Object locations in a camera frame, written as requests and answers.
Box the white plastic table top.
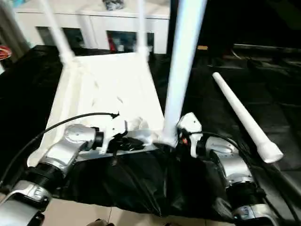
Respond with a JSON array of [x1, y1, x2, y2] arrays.
[[27, 51, 166, 168]]

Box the white plastic table leg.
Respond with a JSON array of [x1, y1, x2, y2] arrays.
[[40, 0, 77, 65], [211, 72, 284, 164], [136, 0, 151, 60], [157, 0, 208, 147]]

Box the black plastic mat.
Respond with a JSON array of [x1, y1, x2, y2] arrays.
[[0, 45, 301, 223]]

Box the white cabinet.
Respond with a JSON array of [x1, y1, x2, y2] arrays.
[[13, 0, 172, 54]]

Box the grey crumpled bundle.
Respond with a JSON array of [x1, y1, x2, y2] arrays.
[[103, 0, 126, 11]]

